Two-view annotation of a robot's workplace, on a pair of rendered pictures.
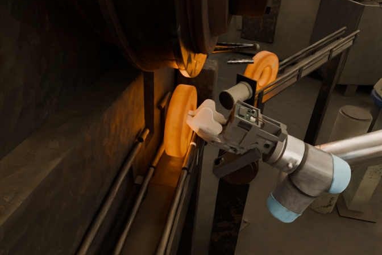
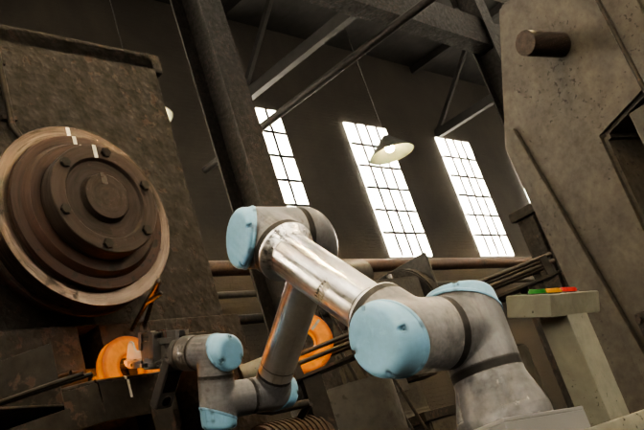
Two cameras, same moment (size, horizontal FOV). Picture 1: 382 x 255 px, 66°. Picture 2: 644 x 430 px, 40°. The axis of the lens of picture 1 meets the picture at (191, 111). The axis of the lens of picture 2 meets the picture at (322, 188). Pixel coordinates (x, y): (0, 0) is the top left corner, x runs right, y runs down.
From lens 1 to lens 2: 188 cm
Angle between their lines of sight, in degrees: 57
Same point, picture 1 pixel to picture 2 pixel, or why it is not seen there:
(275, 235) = not seen: outside the picture
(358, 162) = (273, 341)
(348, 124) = not seen: hidden behind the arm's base
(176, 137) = (101, 367)
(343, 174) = (215, 339)
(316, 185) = (200, 362)
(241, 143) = (149, 355)
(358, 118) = not seen: hidden behind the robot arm
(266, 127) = (171, 336)
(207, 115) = (131, 348)
